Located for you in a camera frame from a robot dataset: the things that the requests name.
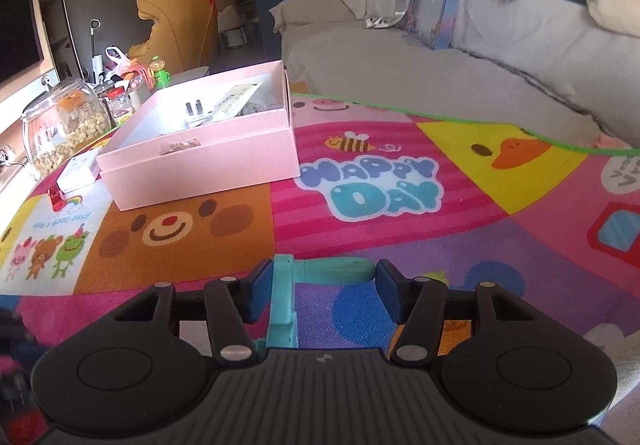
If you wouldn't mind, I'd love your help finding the purple picture frame box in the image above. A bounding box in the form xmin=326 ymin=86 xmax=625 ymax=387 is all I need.
xmin=405 ymin=0 xmax=460 ymax=50

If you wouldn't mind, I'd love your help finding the small red-lid jar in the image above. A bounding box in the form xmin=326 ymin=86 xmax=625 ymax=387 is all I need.
xmin=106 ymin=87 xmax=134 ymax=126

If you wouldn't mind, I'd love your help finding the yellow armchair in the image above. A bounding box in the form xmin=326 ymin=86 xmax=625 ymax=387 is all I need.
xmin=128 ymin=0 xmax=218 ymax=74

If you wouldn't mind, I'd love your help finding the grey sofa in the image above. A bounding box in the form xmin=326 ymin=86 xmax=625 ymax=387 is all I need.
xmin=282 ymin=0 xmax=639 ymax=146

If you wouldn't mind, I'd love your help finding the black television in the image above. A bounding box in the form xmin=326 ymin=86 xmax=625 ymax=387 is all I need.
xmin=0 ymin=0 xmax=43 ymax=83

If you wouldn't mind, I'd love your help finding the white plug adapter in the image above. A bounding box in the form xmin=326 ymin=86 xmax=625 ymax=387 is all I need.
xmin=183 ymin=99 xmax=213 ymax=130

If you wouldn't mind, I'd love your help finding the colourful cartoon play mat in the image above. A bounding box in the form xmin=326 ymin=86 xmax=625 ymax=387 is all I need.
xmin=1 ymin=96 xmax=639 ymax=444

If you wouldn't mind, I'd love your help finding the pink cardboard box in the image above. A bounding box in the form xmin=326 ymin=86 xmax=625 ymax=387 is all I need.
xmin=98 ymin=61 xmax=300 ymax=211

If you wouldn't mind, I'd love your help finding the beige pillow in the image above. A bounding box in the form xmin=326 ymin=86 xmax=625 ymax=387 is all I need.
xmin=587 ymin=0 xmax=640 ymax=38

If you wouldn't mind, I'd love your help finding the glass jar of nuts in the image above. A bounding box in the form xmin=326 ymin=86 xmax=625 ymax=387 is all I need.
xmin=22 ymin=79 xmax=112 ymax=178

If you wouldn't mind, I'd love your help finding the white cream tube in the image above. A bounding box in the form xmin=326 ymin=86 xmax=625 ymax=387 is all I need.
xmin=210 ymin=82 xmax=260 ymax=122

